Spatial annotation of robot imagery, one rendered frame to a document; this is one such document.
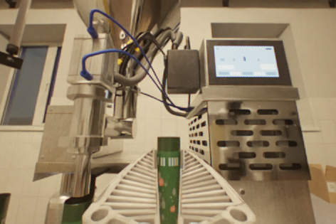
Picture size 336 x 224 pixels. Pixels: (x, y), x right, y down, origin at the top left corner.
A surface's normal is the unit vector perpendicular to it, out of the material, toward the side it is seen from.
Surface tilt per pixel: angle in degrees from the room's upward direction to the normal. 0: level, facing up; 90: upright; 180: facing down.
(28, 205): 90
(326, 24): 90
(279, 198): 90
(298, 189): 90
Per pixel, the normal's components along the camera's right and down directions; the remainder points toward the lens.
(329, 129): 0.00, -0.20
